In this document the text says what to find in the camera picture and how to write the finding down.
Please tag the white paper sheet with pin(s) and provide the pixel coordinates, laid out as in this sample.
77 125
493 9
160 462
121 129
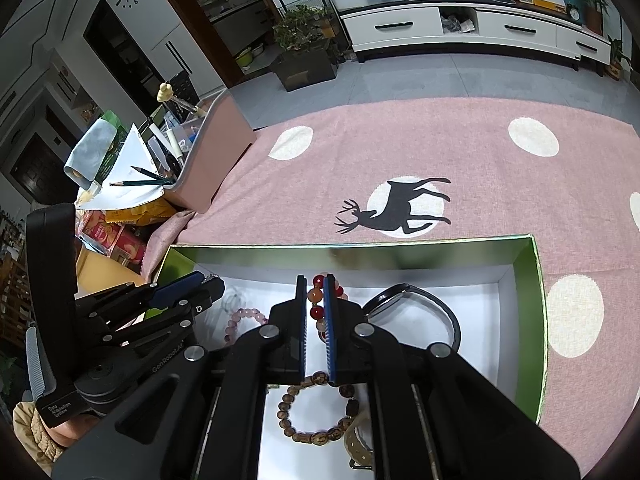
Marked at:
132 160

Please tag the pink dotted tablecloth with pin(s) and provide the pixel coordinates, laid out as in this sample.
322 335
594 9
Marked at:
450 135

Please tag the light blue cloth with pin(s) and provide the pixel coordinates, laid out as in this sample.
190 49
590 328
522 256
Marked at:
92 147

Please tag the green cardboard box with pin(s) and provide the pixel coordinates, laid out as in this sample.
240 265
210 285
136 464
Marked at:
475 335

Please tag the bunch of pens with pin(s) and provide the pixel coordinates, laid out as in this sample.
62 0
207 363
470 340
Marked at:
175 147

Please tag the person's left forearm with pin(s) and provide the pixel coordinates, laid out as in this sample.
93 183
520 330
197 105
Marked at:
35 435

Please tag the person's left hand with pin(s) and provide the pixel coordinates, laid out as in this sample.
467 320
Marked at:
75 427

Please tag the plants in black planter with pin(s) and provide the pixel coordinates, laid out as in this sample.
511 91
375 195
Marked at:
305 60

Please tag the tall potted plant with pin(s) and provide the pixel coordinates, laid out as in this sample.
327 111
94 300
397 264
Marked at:
592 5

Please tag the small alarm clock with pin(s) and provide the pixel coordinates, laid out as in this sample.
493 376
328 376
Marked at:
574 12

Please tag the dark pencil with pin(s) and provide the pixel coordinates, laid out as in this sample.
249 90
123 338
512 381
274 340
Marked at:
145 183

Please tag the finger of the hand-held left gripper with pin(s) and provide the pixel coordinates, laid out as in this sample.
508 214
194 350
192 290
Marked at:
175 287
200 300

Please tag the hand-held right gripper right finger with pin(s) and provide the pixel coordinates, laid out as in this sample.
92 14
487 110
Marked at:
330 330

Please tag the pink pen holder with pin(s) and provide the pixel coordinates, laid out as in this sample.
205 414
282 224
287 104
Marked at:
220 150

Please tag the cream wrist watch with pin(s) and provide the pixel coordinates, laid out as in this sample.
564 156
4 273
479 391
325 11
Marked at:
357 447

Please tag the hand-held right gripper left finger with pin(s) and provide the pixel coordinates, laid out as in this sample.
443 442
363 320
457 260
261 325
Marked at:
301 330

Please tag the black wrist watch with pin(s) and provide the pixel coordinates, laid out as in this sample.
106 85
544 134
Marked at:
387 296

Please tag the yellow snack packet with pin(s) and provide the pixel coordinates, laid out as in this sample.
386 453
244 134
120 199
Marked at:
145 212

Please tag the white refrigerator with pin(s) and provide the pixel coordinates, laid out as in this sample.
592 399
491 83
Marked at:
190 60

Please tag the red snack packet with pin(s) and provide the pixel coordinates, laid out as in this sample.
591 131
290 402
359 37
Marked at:
117 240

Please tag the white tv cabinet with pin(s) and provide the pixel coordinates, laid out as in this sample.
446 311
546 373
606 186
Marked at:
500 25

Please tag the small potted plant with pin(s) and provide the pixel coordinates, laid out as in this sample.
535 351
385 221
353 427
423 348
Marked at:
619 60

